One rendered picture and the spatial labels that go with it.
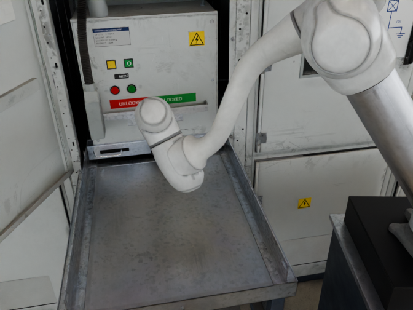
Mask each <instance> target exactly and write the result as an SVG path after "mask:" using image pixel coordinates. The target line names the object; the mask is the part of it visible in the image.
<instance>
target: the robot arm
mask: <svg viewBox="0 0 413 310"><path fill-rule="evenodd" d="M385 4H386V0H306V1H304V2H303V3H302V4H301V5H299V6H298V7H296V8H295V9H294V10H292V11H291V12H290V13H289V14H288V15H286V16H285V17H284V18H283V19H282V20H281V21H280V22H278V23H277V24H276V25H275V26H274V27H273V28H272V29H270V30H269V31H268V32H266V34H265V35H263V36H262V37H261V38H259V39H258V40H257V41H256V42H255V43H254V44H253V45H252V46H251V47H250V48H249V49H248V50H247V51H246V52H245V53H244V54H243V56H242V57H241V59H240V60H239V62H238V63H237V65H236V67H235V69H234V71H233V73H232V75H231V78H230V81H229V83H228V85H227V89H226V91H225V93H224V96H223V98H222V101H221V104H220V106H219V109H218V112H217V114H216V117H215V119H214V122H213V125H212V126H211V129H210V130H209V131H208V133H207V134H206V135H204V136H202V137H200V138H195V137H194V136H192V135H188V136H184V135H183V134H182V132H181V130H180V128H179V126H178V123H177V121H176V119H175V116H174V114H173V111H172V110H171V108H170V106H169V104H168V103H167V102H166V101H165V100H163V99H162V98H159V97H148V98H145V99H144V100H142V101H141V102H139V104H138V105H137V107H136V109H135V121H136V124H137V126H138V128H139V130H140V132H141V133H142V135H143V137H144V138H145V140H146V141H147V143H148V145H149V147H150V148H151V151H152V153H153V155H154V159H155V161H156V163H157V165H158V166H159V169H160V170H161V172H162V173H163V175H164V177H165V178H166V179H167V181H168V182H169V184H171V185H172V187H174V188H175V189H176V190H177V191H181V192H182V193H188V192H191V191H194V190H196V189H198V188H199V187H200V186H201V185H202V183H203V179H204V172H203V168H204V167H205V166H206V164H207V159H208V158H209V157H211V156H212V155H213V154H214V153H216V152H217V151H218V150H219V149H220V148H221V147H222V146H223V144H224V143H225V142H226V141H227V139H228V137H229V135H230V133H231V131H232V129H233V128H234V125H235V123H236V121H237V119H238V117H239V115H240V112H241V110H242V108H243V106H244V104H245V102H246V99H247V98H248V95H249V93H250V91H251V89H252V87H253V85H254V83H255V81H256V79H257V78H258V77H259V75H260V74H261V73H262V72H263V71H264V70H265V69H266V68H267V67H268V66H270V65H272V64H274V63H276V62H279V61H281V60H284V59H287V58H290V57H293V56H295V55H299V54H303V53H304V56H305V58H306V60H307V61H308V63H309V65H310V66H311V67H312V68H313V69H314V70H315V71H316V72H317V73H318V74H319V75H320V76H321V77H322V78H323V79H324V80H325V81H326V83H327V84H328V85H329V86H330V87H331V88H332V90H334V91H335V92H337V93H339V94H342V95H346V97H347V98H348V100H349V102H350V103H351V105H352V106H353V109H354V110H355V112H356V113H357V115H358V117H359V118H360V120H361V122H362V123H363V125H364V127H365V128H366V130H367V131H368V134H369V135H370V137H371V138H372V140H373V142H374V143H375V145H376V146H377V149H378V150H379V152H380V153H381V155H382V157H383V158H384V160H385V162H386V163H387V165H388V166H389V168H390V170H391V172H392V173H393V175H394V176H395V178H396V180H397V182H398V183H399V185H400V187H401V188H402V190H403V191H404V193H405V195H406V197H407V198H408V200H409V202H410V203H411V205H412V206H413V101H412V98H411V96H410V95H409V93H408V91H407V89H406V88H405V86H404V84H403V82H402V80H401V78H400V76H399V74H398V73H397V71H396V69H395V66H396V57H397V55H396V50H395V47H394V45H393V43H392V40H391V37H390V35H389V33H388V30H387V27H386V25H385V22H384V20H383V18H382V16H381V14H379V12H380V11H381V10H382V9H383V7H384V5H385ZM404 214H405V216H406V218H407V220H408V223H403V224H399V223H392V224H390V225H389V228H388V230H389V231H390V232H391V233H392V234H394V235H395V236H396V237H397V238H398V240H399V241H400V242H401V243H402V245H403V246H404V247H405V249H406V250H407V251H408V252H409V254H410V255H411V256H412V257H413V209H412V208H408V209H406V210H405V212H404Z"/></svg>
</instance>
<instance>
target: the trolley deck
mask: <svg viewBox="0 0 413 310"><path fill-rule="evenodd" d="M235 153H236V152H235ZM236 155H237V153H236ZM237 157H238V155H237ZM238 159H239V157H238ZM239 161H240V159H239ZM240 164H241V166H242V163H241V161H240ZM242 168H243V166H242ZM243 170H244V172H245V169H244V168H243ZM203 172H204V179H203V183H202V185H201V186H200V187H199V188H198V189H196V190H194V191H191V192H188V193H182V192H181V191H177V190H176V189H175V188H174V187H172V185H171V184H169V182H168V181H167V179H166V178H165V177H164V175H163V173H162V172H161V170H160V169H159V166H158V165H157V163H156V162H148V163H142V164H131V165H120V166H114V167H103V168H97V170H96V183H95V197H94V205H93V218H92V231H91V238H90V252H89V259H88V273H87V286H86V294H85V307H84V310H181V307H184V310H214V309H221V308H228V307H232V306H238V305H243V304H250V303H257V302H261V301H268V300H275V299H279V298H286V297H291V296H296V290H297V283H298V280H297V278H296V275H295V273H294V271H293V269H292V267H291V265H290V263H289V261H288V259H287V257H286V255H285V253H284V251H283V249H282V247H281V244H280V242H279V240H278V238H277V236H276V234H275V232H274V230H273V227H272V225H271V224H270V221H269V219H268V217H267V215H266V213H265V211H264V209H263V207H262V205H261V203H260V201H259V199H258V197H257V194H256V192H255V190H254V188H253V186H252V184H251V182H250V180H249V178H248V176H247V174H246V172H245V174H246V176H247V179H248V181H249V183H250V185H251V187H252V189H253V191H254V193H255V195H256V197H257V199H258V201H259V204H260V206H261V208H262V210H263V212H264V214H265V217H266V218H267V221H268V222H269V225H270V227H271V228H272V231H273V233H274V235H275V237H276V239H277V241H278V244H279V246H280V248H281V250H282V252H283V254H284V256H285V258H286V260H287V262H288V264H289V266H288V276H287V280H288V284H280V285H273V283H272V280H271V278H270V275H269V273H268V270H267V268H266V265H265V263H264V260H263V259H262V256H261V253H260V251H259V249H258V246H257V243H256V241H255V239H254V236H253V233H252V232H251V229H250V226H249V224H248V222H247V219H246V216H245V214H244V212H243V209H242V206H241V205H240V202H239V200H238V197H237V195H236V192H235V190H234V187H233V185H232V182H231V180H230V178H229V175H228V173H227V170H226V168H225V166H224V163H223V161H222V158H221V155H214V156H211V157H209V158H208V159H207V161H206V166H205V167H204V168H203ZM81 175H82V170H80V169H79V173H78V178H77V185H76V192H75V197H74V204H73V212H72V216H71V224H70V228H69V236H68V243H67V248H66V255H65V262H64V267H63V274H62V278H61V286H60V294H59V298H58V306H57V310H66V308H65V304H64V301H63V298H64V293H65V285H66V277H67V272H68V264H69V256H70V251H71V243H72V238H73V230H74V222H75V217H76V209H77V201H78V196H79V188H80V183H81Z"/></svg>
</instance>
